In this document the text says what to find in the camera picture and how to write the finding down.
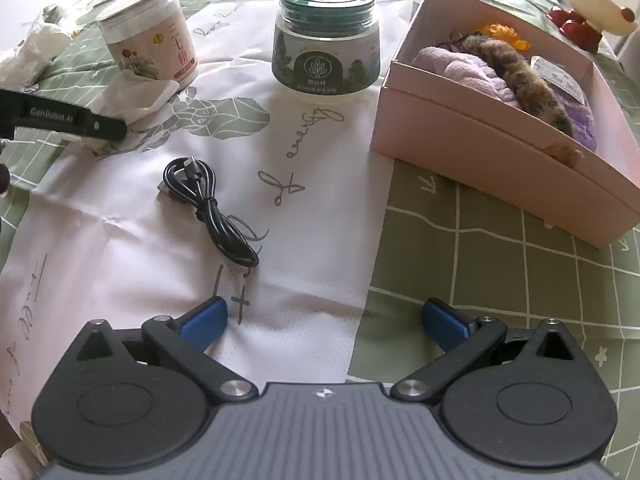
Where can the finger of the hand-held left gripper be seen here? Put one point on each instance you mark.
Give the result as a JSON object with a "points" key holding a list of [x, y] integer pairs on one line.
{"points": [[107, 127]]}

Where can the brown fur scrunchie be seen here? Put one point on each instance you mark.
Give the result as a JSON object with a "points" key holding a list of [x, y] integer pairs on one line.
{"points": [[520, 80]]}

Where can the cream round toy red base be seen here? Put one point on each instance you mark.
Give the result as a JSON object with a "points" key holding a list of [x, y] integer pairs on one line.
{"points": [[595, 5]]}

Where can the lavender towel scrunchie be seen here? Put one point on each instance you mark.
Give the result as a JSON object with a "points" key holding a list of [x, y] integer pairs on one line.
{"points": [[450, 67]]}

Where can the floral label jar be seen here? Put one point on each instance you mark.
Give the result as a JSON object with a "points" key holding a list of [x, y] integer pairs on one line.
{"points": [[150, 45]]}

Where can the white tissue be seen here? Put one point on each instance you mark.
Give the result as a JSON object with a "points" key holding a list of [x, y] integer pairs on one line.
{"points": [[140, 95]]}

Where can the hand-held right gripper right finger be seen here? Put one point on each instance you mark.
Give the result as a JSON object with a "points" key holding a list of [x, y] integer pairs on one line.
{"points": [[446, 325]]}

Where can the white plastic bag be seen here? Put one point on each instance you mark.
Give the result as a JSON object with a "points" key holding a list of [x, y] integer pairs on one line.
{"points": [[35, 45]]}

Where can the green checked bed sheet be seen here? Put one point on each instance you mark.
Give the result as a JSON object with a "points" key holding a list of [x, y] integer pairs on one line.
{"points": [[480, 270]]}

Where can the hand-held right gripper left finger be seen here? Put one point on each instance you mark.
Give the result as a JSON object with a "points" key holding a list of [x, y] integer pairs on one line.
{"points": [[202, 325]]}

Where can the clear plastic packet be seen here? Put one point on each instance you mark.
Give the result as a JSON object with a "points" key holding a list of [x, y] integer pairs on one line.
{"points": [[560, 77]]}

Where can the green lid jar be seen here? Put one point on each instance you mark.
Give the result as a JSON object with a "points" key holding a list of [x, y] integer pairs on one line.
{"points": [[325, 50]]}

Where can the purple lace hair band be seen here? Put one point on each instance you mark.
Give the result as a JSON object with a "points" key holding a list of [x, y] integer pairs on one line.
{"points": [[582, 125]]}

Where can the pink cardboard box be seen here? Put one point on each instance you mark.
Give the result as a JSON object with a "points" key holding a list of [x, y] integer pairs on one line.
{"points": [[475, 140]]}

